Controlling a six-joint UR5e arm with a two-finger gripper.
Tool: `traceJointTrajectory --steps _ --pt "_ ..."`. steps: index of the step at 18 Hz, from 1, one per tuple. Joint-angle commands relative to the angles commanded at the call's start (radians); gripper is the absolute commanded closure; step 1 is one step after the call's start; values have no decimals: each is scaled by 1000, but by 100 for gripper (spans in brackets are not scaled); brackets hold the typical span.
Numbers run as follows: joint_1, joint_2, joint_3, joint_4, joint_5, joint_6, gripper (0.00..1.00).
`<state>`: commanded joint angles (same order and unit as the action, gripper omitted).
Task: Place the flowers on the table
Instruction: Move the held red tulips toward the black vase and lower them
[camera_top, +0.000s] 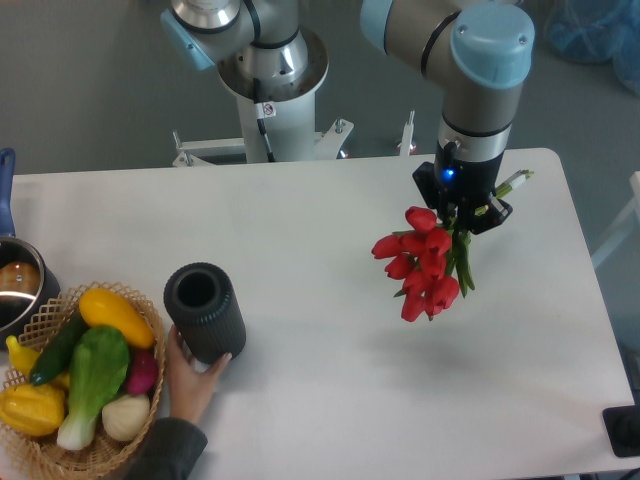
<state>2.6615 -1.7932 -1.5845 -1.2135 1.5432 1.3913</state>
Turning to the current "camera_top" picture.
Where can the dark green cucumber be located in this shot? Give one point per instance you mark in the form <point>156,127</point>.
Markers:
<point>56,356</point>

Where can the small yellow gourd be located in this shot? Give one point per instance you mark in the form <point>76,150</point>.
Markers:
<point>23,358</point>

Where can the red radish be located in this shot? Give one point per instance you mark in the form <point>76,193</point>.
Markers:
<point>142,374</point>

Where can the green bok choy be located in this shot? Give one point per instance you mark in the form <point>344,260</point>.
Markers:
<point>98,369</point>

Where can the blue plastic bag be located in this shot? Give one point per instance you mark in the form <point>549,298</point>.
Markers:
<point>597,32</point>

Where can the black device at edge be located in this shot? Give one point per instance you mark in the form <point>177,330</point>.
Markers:
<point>622,427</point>

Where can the blue handled saucepan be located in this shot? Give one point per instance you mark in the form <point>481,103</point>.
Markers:
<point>27,283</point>

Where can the grey sleeved forearm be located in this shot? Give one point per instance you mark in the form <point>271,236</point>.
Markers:
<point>171,451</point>

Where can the dark grey ribbed vase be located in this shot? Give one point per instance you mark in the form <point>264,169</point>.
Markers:
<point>201,302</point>

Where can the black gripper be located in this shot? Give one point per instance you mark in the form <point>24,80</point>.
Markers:
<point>461,191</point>

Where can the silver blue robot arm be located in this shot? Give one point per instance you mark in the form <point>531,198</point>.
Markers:
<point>478,52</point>

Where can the person's hand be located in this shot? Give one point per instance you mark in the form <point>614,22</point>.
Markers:
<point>190,391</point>

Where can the yellow squash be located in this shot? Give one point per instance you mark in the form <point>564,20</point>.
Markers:
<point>102,307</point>

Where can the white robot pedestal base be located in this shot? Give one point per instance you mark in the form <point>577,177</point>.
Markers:
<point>275,92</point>

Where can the white onion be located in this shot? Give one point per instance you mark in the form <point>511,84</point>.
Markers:
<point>124,418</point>

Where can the yellow bell pepper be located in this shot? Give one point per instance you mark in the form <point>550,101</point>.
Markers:
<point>33,410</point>

